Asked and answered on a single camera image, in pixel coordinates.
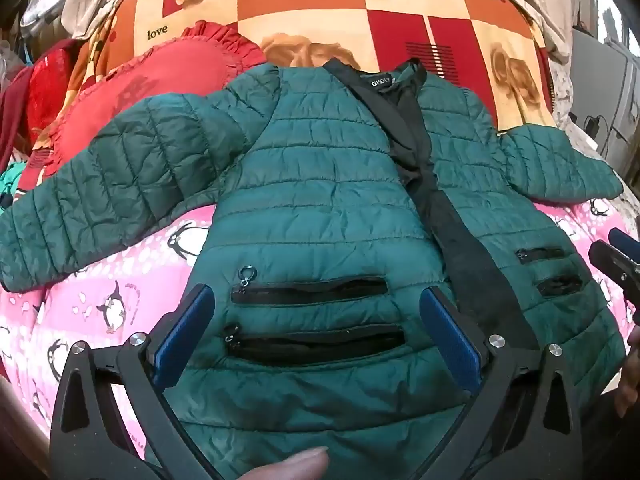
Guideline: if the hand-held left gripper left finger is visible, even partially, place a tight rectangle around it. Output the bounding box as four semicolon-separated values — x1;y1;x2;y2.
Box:
50;283;228;480

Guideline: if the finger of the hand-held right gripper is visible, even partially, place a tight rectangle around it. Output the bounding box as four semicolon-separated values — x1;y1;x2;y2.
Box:
588;227;640;301

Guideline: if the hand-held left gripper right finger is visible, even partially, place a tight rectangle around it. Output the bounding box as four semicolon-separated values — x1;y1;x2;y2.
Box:
420;286;576;480

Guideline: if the green quilted puffer jacket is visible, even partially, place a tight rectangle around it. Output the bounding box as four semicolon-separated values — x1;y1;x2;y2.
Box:
0;57;632;480

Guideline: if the person's right hand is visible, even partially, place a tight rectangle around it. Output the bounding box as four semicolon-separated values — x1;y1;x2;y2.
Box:
615;327;640;417

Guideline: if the person's left hand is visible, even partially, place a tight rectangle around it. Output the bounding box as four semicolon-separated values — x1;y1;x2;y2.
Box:
239;447;331;480

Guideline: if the pink penguin print bedsheet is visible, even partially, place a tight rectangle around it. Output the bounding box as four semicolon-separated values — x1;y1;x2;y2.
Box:
0;195;640;461

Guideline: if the grey appliance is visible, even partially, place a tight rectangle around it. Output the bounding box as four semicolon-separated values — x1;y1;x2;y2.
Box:
570;25;640;161

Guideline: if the teal cloth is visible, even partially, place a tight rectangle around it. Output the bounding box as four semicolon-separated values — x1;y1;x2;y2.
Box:
0;160;32;211

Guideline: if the red ruffled pillow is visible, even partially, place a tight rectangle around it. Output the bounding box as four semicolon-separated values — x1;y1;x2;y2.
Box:
30;20;267;173

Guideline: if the dark red cloth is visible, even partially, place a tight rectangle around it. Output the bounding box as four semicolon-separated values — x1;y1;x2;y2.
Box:
0;42;78;173

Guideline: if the orange checkered rose blanket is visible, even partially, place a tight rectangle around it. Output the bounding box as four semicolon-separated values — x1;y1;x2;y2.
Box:
65;0;557;128

